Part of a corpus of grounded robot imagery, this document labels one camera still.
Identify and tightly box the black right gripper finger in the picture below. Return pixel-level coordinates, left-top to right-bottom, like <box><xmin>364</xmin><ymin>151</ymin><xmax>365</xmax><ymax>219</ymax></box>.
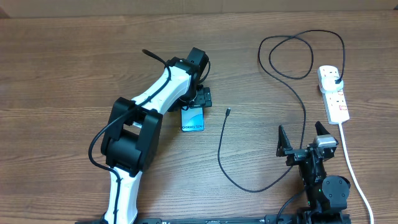
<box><xmin>315</xmin><ymin>121</ymin><xmax>330</xmax><ymax>136</ymax></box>
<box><xmin>276</xmin><ymin>125</ymin><xmax>294</xmax><ymax>157</ymax></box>

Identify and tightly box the blue Galaxy smartphone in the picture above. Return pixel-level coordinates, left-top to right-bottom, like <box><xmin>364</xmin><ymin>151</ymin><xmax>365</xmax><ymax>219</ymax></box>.
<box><xmin>181</xmin><ymin>108</ymin><xmax>205</xmax><ymax>132</ymax></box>

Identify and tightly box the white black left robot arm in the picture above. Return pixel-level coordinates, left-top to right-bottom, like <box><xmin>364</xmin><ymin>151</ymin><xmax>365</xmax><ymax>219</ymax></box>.
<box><xmin>88</xmin><ymin>48</ymin><xmax>212</xmax><ymax>223</ymax></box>

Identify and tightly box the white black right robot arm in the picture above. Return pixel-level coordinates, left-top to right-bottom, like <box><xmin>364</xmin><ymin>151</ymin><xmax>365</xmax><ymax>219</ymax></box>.
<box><xmin>275</xmin><ymin>121</ymin><xmax>351</xmax><ymax>223</ymax></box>

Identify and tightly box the white charger plug adapter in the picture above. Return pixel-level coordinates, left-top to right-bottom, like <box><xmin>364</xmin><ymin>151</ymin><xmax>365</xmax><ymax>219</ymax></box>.
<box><xmin>319</xmin><ymin>77</ymin><xmax>344</xmax><ymax>94</ymax></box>

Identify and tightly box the white power strip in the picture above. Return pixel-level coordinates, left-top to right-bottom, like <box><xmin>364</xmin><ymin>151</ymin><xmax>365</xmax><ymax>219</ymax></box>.
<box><xmin>317</xmin><ymin>65</ymin><xmax>349</xmax><ymax>124</ymax></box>

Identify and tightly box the white power strip cord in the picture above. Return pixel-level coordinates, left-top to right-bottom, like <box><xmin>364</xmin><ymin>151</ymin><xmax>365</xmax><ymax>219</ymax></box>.
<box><xmin>338</xmin><ymin>122</ymin><xmax>375</xmax><ymax>224</ymax></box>

